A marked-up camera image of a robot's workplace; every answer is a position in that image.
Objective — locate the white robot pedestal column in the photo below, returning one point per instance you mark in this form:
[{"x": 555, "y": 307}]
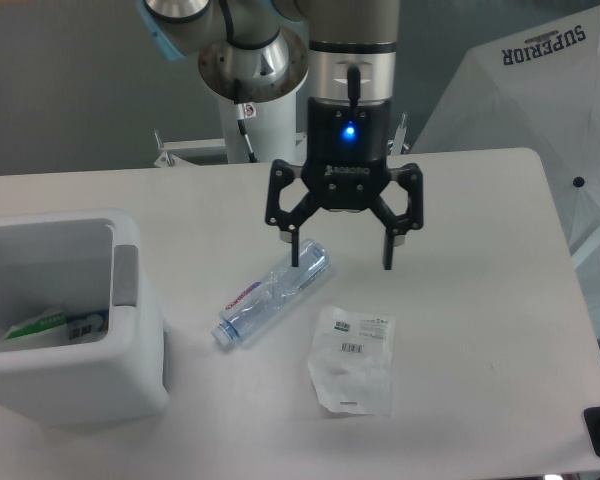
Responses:
[{"x": 270, "y": 127}]

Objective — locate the white plastic trash can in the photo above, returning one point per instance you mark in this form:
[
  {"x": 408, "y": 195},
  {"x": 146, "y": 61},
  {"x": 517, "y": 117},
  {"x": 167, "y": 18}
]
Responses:
[{"x": 82, "y": 262}]

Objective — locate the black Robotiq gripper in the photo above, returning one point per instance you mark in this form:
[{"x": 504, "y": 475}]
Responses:
[{"x": 345, "y": 170}]

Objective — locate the blue packet with barcode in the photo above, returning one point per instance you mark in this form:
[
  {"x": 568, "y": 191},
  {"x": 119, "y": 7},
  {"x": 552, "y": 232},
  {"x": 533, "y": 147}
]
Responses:
[{"x": 87, "y": 328}]

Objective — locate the white Superior umbrella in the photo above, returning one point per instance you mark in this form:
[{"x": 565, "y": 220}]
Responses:
[{"x": 537, "y": 89}]

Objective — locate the green and white carton trash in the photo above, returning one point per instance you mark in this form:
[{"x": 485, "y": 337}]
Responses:
[{"x": 44, "y": 325}]

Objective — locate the crushed clear plastic bottle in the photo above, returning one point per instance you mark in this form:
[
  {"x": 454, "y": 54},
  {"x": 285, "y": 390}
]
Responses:
[{"x": 262, "y": 300}]

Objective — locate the white metal base frame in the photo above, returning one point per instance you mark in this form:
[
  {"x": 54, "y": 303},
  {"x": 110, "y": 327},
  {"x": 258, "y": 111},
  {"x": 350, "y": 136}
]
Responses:
[{"x": 214, "y": 151}]

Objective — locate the clear plastic wrapper with barcode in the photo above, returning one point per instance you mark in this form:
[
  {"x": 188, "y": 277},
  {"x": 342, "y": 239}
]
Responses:
[{"x": 350, "y": 361}]

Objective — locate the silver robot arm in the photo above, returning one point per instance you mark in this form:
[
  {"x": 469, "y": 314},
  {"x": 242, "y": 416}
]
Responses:
[{"x": 254, "y": 52}]

